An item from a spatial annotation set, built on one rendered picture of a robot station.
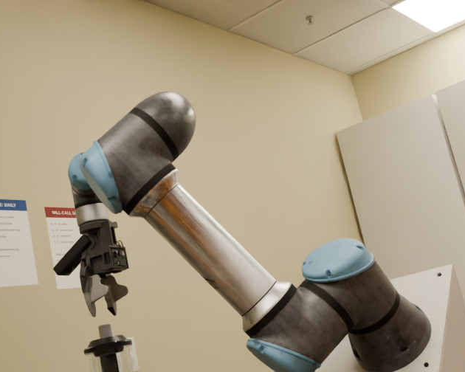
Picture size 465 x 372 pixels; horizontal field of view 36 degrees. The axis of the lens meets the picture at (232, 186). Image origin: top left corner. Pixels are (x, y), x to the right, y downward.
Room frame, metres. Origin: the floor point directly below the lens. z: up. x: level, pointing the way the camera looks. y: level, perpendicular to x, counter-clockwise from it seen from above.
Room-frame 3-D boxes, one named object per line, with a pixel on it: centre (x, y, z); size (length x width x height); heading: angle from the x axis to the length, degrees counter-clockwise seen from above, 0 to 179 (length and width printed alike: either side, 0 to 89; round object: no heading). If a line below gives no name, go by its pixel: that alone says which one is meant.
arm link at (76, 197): (1.65, 0.33, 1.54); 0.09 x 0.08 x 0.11; 12
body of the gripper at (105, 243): (1.65, 0.33, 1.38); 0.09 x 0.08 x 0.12; 69
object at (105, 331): (1.66, 0.35, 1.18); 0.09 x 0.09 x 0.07
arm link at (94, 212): (1.66, 0.33, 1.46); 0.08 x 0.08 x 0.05
